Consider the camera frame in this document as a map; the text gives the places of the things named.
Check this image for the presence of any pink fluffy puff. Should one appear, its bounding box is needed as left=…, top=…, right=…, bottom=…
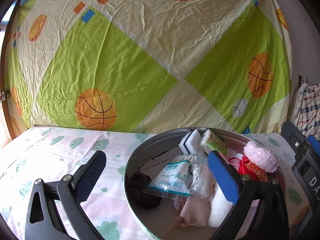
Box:
left=244, top=140, right=280, bottom=173

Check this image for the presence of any white gauze roll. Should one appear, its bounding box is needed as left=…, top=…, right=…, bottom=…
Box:
left=208, top=184, right=233, bottom=228

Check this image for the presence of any red gold embroidered pouch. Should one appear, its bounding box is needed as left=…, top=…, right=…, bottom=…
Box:
left=228, top=155, right=268, bottom=182

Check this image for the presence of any pink cloth drawstring pouch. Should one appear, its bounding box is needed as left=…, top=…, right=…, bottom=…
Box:
left=172, top=165, right=215, bottom=230

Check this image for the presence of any clear plastic cotton bag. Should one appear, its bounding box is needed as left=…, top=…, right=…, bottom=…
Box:
left=188, top=154, right=214, bottom=199

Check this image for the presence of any green tissue pack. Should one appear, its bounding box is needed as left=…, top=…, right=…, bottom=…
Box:
left=199, top=129, right=227, bottom=156

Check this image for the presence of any round metal tin box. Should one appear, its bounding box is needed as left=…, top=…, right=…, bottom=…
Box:
left=125, top=128, right=289, bottom=239

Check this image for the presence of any cotton swab packet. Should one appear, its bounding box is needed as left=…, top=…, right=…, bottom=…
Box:
left=145, top=155, right=192, bottom=199

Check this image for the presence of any white black sponge block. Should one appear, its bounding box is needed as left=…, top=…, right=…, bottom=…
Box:
left=178, top=129, right=201, bottom=155

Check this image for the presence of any plaid fabric bag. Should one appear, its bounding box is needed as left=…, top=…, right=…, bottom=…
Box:
left=287, top=83, right=320, bottom=141

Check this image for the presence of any white cloud-print table cloth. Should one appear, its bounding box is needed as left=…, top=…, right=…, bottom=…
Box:
left=0, top=126, right=313, bottom=240

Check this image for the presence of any brass door latch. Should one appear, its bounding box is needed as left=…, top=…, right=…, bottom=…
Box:
left=1, top=90, right=11, bottom=101

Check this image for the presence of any green cream basketball sheet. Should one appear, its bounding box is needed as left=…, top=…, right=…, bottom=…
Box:
left=4, top=0, right=292, bottom=135

